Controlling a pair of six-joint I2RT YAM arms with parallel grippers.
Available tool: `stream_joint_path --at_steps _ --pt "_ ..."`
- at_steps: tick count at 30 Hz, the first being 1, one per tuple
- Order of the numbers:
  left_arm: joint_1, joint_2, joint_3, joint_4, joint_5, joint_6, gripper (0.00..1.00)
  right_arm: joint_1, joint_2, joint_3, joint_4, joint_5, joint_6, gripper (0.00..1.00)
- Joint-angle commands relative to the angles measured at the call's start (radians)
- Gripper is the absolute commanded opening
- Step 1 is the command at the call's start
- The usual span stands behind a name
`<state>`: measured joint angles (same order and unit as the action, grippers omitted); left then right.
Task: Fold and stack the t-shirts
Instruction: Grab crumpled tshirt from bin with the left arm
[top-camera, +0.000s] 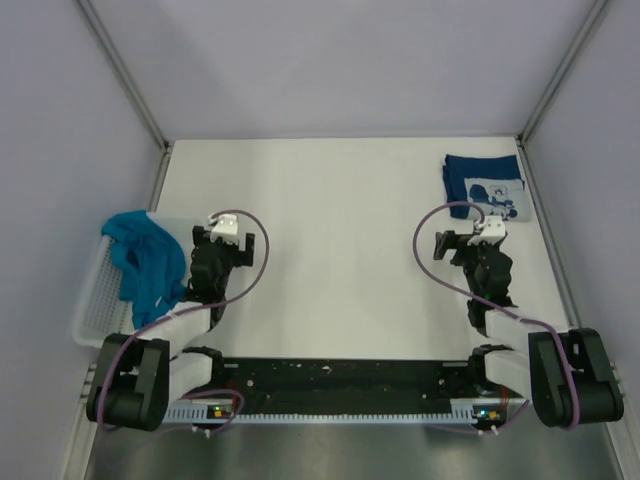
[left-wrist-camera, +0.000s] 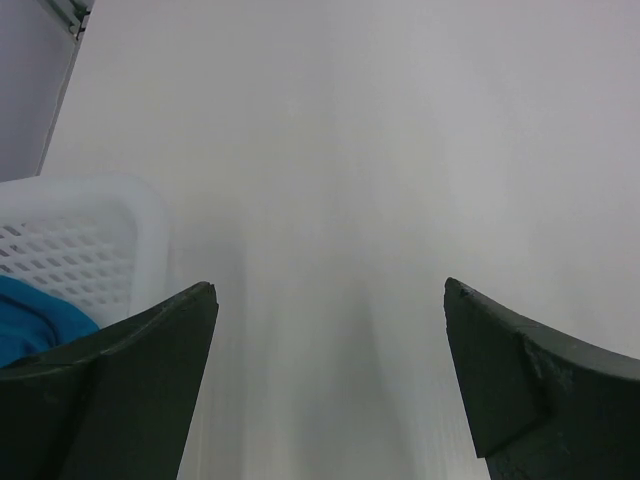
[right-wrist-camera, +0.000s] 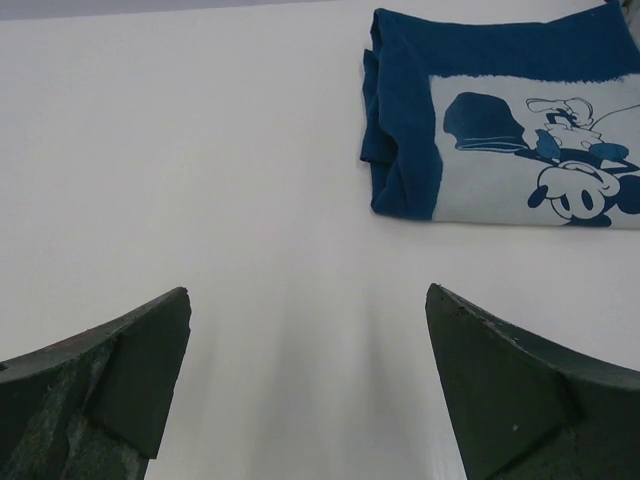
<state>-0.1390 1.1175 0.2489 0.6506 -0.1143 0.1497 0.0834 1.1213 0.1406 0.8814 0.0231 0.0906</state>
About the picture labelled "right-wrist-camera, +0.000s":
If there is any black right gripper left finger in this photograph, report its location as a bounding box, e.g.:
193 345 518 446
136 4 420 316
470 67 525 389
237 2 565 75
1 287 191 479

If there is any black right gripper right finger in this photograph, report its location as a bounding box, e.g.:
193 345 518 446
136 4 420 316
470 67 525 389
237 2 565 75
425 284 639 479

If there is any folded navy cartoon print shirt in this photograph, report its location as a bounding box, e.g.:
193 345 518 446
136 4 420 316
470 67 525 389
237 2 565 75
360 3 639 229

